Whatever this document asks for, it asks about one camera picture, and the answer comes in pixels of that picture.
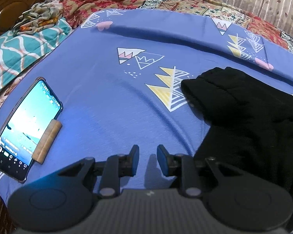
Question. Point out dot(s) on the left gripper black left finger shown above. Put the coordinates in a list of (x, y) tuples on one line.
[(90, 178)]

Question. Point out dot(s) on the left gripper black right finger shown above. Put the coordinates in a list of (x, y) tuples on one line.
[(194, 178)]

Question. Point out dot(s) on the black pants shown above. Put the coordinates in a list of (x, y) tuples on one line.
[(251, 124)]

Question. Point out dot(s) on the small wooden phone stand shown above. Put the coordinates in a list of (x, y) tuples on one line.
[(46, 141)]

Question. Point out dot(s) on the blue patterned bedsheet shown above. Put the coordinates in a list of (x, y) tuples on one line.
[(119, 78)]

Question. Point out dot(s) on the smartphone with lit screen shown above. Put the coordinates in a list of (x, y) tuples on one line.
[(24, 128)]

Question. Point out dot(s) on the teal wavy patterned quilt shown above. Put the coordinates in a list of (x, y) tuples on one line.
[(19, 52)]

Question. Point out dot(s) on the crumpled floral cloth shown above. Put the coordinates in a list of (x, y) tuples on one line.
[(39, 17)]

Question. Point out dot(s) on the red floral patchwork blanket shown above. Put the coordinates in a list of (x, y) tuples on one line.
[(76, 12)]

